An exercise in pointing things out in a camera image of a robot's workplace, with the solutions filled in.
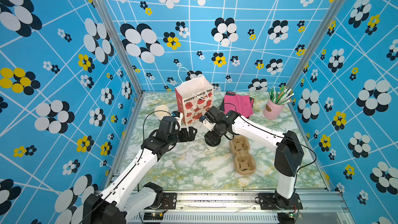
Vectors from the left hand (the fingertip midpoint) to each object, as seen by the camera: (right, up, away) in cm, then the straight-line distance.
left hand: (190, 130), depth 79 cm
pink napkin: (+34, +13, +29) cm, 47 cm away
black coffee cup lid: (+11, -5, -5) cm, 13 cm away
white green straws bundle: (+53, +18, +13) cm, 57 cm away
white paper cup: (+12, -11, +7) cm, 18 cm away
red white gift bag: (+2, +18, +5) cm, 19 cm away
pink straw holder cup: (+51, +10, +20) cm, 56 cm away
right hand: (+12, -4, +7) cm, 14 cm away
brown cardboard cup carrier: (+29, -18, +4) cm, 35 cm away
